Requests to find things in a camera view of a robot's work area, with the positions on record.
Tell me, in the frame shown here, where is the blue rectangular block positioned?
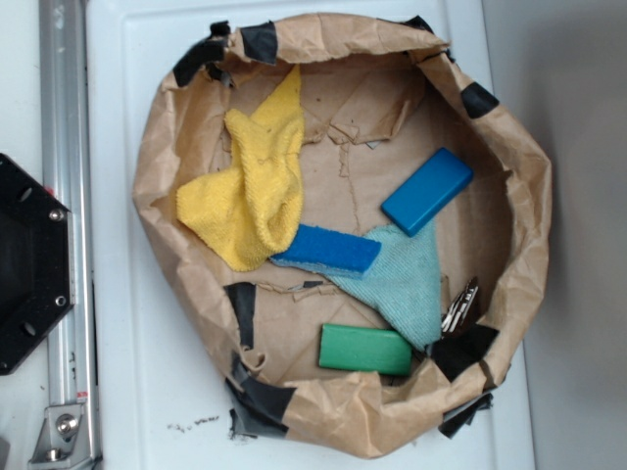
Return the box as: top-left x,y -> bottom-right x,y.
381,148 -> 474,237

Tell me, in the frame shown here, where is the green rectangular block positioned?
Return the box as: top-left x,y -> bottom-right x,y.
318,323 -> 412,376

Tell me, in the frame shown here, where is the blue sponge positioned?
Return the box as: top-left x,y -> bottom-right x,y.
270,224 -> 382,279

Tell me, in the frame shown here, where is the brown paper bag bin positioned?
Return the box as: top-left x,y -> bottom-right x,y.
132,14 -> 552,458

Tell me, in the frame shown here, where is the yellow terry cloth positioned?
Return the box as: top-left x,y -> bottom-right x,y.
176,67 -> 305,272

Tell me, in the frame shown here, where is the light teal cloth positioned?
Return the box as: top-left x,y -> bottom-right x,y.
329,220 -> 441,352

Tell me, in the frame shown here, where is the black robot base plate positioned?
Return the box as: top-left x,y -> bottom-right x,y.
0,154 -> 72,376

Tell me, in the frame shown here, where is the aluminium extrusion rail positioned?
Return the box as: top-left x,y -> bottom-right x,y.
38,1 -> 103,469

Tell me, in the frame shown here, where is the metal corner bracket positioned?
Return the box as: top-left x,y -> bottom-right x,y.
27,403 -> 90,469

